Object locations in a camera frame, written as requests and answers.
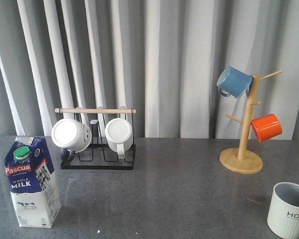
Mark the blue white milk carton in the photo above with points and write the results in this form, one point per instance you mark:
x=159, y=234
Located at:
x=33, y=184

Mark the wooden mug tree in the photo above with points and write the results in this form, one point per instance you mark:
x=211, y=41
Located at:
x=241, y=160

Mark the white HOME mug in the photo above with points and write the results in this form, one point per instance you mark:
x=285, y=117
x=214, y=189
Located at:
x=283, y=215

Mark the blue enamel mug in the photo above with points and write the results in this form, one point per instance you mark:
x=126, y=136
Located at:
x=233, y=82

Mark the black wire mug rack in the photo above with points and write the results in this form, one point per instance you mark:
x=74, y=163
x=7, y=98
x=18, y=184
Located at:
x=98, y=155

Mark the white smiley face mug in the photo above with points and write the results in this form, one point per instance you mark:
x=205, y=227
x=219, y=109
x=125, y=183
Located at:
x=71, y=136

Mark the white ribbed mug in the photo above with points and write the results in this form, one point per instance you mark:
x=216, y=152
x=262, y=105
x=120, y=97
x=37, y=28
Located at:
x=119, y=136

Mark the orange enamel mug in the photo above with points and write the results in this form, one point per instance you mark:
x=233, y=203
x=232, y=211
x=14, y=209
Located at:
x=266, y=127

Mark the grey pleated curtain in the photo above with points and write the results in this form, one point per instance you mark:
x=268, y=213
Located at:
x=161, y=57

